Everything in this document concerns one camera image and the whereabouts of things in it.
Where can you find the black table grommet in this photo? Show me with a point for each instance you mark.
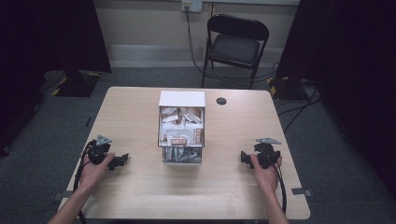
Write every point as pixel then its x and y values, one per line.
pixel 221 101

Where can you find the person's left hand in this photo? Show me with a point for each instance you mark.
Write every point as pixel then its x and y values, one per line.
pixel 91 174

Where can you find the white box of packets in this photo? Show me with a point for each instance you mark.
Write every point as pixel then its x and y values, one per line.
pixel 182 99

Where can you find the black stand base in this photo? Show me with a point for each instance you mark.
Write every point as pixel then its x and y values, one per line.
pixel 285 88
pixel 77 84

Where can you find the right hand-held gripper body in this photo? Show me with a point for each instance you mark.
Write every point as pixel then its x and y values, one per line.
pixel 267 155

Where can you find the black curtain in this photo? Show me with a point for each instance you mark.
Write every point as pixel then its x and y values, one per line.
pixel 351 62
pixel 46 37

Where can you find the grey tape strip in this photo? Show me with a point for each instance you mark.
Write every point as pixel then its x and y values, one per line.
pixel 62 195
pixel 301 191

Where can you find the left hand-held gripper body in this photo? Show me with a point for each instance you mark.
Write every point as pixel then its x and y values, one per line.
pixel 97 152

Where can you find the pile of brown white packets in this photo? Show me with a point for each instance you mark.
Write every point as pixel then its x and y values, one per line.
pixel 182 127

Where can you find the person's right hand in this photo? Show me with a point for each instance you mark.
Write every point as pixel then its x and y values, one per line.
pixel 267 179

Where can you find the pile of silver packets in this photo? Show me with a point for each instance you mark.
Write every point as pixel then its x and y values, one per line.
pixel 182 154

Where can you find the black folding chair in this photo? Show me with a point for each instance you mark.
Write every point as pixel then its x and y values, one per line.
pixel 235 48

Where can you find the white wall socket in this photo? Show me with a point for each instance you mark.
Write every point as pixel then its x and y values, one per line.
pixel 192 5

